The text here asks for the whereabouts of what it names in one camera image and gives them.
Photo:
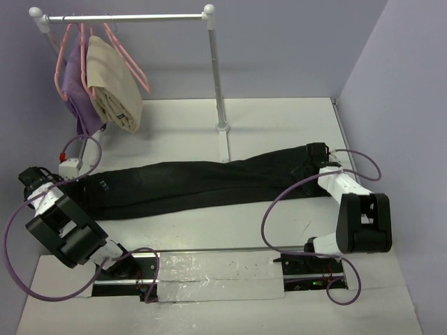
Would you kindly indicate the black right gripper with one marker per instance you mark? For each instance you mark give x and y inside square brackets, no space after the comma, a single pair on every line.
[299,171]

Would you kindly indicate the black trousers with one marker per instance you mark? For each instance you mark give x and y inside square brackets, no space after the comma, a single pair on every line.
[170,187]

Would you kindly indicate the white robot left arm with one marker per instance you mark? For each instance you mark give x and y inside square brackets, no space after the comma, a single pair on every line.
[66,230]

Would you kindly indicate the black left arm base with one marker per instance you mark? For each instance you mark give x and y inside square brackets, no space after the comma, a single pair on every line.
[134,281]

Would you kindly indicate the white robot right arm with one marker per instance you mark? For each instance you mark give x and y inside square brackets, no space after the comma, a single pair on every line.
[363,223]

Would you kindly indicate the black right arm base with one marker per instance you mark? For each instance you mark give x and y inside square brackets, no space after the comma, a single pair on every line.
[303,273]

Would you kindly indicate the empty pink hanger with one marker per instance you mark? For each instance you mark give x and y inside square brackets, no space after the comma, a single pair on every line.
[134,68]

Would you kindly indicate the beige folded trousers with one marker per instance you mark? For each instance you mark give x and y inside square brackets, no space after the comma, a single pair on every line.
[116,97]

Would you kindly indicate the pink hanger with beige trousers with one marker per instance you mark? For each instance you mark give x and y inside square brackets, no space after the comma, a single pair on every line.
[83,62]

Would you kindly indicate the pink hanger with purple cloth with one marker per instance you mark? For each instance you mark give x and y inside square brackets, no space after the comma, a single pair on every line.
[58,67]

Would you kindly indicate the white cardboard cover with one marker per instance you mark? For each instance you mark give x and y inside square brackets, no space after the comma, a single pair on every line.
[387,310]

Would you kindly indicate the silver tape patch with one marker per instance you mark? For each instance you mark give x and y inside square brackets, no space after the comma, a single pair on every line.
[220,276]

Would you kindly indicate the purple folded cloth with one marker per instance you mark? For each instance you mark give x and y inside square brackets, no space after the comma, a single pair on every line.
[79,104]

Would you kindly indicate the white metal clothes rack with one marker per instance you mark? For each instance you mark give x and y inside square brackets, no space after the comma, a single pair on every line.
[208,15]

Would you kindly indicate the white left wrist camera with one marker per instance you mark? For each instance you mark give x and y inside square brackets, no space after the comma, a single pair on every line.
[70,168]

